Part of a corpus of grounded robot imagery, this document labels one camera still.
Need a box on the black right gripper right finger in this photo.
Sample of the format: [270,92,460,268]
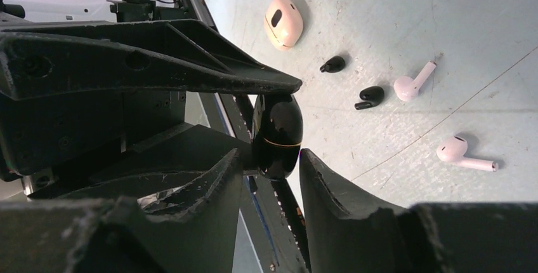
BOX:
[299,149,537,272]

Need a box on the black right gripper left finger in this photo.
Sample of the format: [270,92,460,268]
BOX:
[1,149,243,272]

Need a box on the black gold-trimmed charging case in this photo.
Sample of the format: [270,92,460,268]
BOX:
[251,95,303,181]

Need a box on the black earbud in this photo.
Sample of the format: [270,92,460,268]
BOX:
[320,56,346,73]
[355,86,385,110]

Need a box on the white-pink earbud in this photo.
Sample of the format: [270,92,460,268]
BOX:
[393,61,437,102]
[436,136,499,172]

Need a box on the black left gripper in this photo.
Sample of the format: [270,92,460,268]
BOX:
[1,19,302,215]

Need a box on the pink charging case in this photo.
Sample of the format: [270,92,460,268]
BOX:
[264,0,304,51]

